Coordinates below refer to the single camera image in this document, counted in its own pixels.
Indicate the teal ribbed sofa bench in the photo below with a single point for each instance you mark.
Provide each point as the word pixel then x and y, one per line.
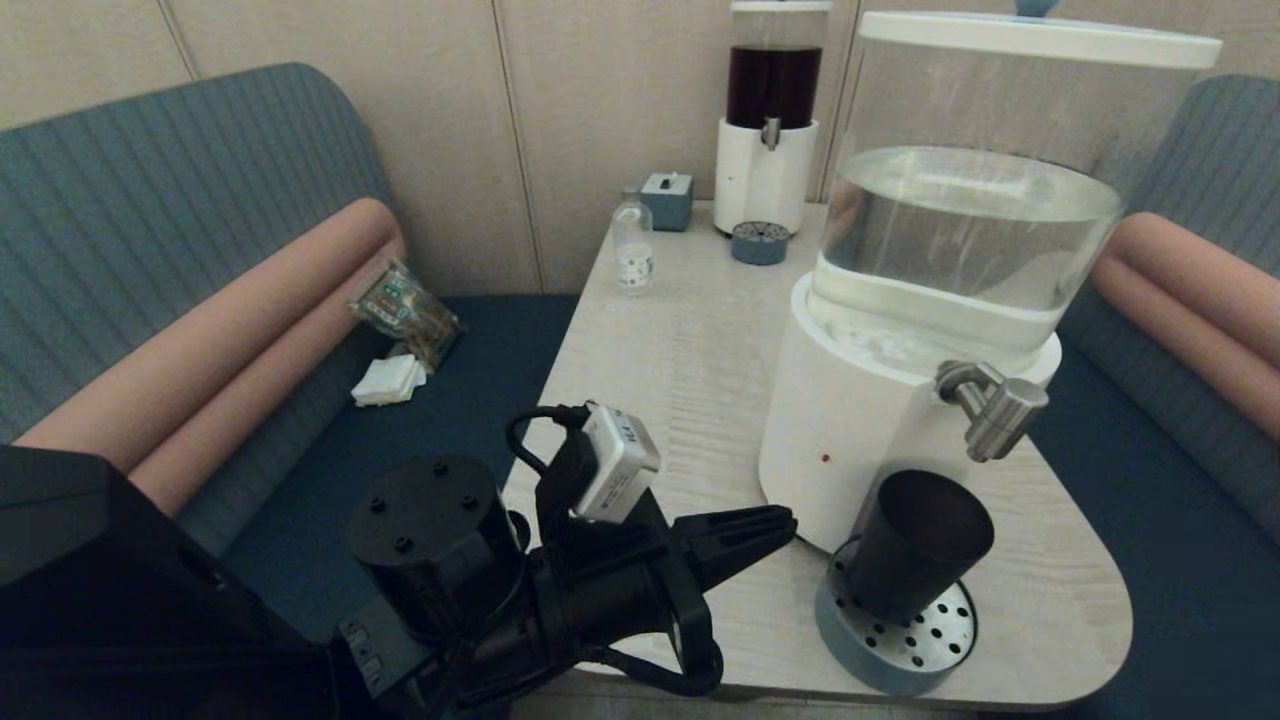
pixel 1150 540
pixel 300 500

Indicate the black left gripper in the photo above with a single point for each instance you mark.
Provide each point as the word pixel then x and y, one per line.
pixel 610 590

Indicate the white folded napkins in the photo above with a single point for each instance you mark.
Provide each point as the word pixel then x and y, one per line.
pixel 388 380

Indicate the small blue round drip tray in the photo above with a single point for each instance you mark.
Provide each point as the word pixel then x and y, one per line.
pixel 759 245

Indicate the small dark drink dispenser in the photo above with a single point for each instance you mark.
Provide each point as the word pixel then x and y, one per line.
pixel 760 180

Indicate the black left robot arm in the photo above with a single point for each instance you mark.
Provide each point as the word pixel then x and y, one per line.
pixel 200 620

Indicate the small clear glass bottle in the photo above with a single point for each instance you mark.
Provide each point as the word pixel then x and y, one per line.
pixel 634 258

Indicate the large metal dispenser tap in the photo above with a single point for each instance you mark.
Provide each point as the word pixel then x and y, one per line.
pixel 1000 415

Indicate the large clear water dispenser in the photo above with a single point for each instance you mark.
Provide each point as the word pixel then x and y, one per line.
pixel 860 440

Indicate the clear plastic snack packet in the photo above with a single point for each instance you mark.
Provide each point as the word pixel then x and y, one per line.
pixel 405 308

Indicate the black plastic cup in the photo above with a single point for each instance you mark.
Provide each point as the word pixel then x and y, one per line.
pixel 920 550

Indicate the large blue round drip tray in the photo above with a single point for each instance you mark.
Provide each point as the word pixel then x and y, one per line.
pixel 870 665

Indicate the small blue tissue box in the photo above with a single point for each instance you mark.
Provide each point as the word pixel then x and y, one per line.
pixel 667 203

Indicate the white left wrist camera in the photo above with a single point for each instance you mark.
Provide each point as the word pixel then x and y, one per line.
pixel 618 465

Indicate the small metal dispenser tap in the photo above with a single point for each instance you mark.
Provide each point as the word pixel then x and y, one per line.
pixel 770 133

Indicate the pink bolster cushion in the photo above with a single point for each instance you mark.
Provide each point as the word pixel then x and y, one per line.
pixel 200 370
pixel 1190 300

